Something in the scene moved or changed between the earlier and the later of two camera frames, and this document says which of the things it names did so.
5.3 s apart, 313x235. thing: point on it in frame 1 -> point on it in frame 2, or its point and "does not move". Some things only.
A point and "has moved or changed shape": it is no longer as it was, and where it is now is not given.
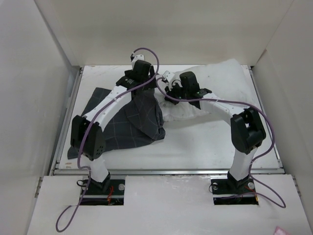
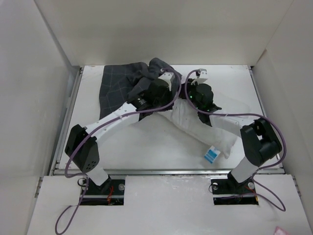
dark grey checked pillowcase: (141, 122) has moved or changed shape
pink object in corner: (279, 231) does not move
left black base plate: (93, 196) does not move
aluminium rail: (87, 172) does not move
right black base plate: (225, 193) does not move
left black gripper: (151, 85) -> (169, 93)
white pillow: (225, 78) -> (221, 134)
